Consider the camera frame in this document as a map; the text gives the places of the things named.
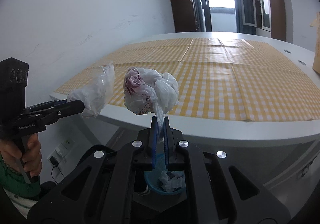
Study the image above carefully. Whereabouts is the clear plastic bag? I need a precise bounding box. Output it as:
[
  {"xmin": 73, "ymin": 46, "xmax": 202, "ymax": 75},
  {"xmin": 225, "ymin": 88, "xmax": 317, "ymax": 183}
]
[{"xmin": 67, "ymin": 61, "xmax": 115, "ymax": 118}]

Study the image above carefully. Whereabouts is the white printed plastic bag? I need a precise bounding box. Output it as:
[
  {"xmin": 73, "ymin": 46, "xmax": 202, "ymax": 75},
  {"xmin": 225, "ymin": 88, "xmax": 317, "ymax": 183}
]
[{"xmin": 123, "ymin": 67, "xmax": 179, "ymax": 130}]

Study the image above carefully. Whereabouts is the blue trash bin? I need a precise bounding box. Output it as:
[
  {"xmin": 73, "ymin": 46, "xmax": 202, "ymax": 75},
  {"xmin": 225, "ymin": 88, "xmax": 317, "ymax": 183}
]
[{"xmin": 144, "ymin": 154, "xmax": 185, "ymax": 195}]

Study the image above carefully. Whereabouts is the person's left hand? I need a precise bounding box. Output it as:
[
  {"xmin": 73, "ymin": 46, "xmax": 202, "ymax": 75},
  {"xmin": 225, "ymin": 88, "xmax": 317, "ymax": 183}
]
[{"xmin": 1, "ymin": 133, "xmax": 42, "ymax": 177}]

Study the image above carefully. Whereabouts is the black power plug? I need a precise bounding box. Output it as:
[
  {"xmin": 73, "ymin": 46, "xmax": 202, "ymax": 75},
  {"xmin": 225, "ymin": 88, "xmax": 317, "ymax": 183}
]
[{"xmin": 49, "ymin": 156, "xmax": 59, "ymax": 167}]

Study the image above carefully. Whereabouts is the yellow checkered tablecloth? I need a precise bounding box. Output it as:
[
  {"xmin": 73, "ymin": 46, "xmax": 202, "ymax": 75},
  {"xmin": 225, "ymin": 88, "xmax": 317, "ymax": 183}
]
[{"xmin": 57, "ymin": 38, "xmax": 319, "ymax": 122}]

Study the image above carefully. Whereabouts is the dark brown wardrobe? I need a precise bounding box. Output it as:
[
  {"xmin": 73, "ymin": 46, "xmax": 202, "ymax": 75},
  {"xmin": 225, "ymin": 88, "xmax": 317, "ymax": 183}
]
[{"xmin": 170, "ymin": 0, "xmax": 200, "ymax": 33}]

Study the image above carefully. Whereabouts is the brown cabinet with glass doors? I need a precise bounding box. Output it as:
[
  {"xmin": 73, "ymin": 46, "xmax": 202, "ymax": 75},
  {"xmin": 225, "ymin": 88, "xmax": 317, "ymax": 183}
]
[{"xmin": 256, "ymin": 0, "xmax": 286, "ymax": 41}]

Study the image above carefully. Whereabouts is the brown paper bag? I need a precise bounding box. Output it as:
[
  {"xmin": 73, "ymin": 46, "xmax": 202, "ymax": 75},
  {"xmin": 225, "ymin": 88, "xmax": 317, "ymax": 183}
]
[{"xmin": 310, "ymin": 12, "xmax": 320, "ymax": 74}]

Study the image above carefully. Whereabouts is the white wall socket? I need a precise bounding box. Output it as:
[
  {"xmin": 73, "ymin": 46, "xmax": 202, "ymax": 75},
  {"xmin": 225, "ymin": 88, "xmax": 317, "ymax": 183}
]
[{"xmin": 47, "ymin": 139, "xmax": 75, "ymax": 165}]

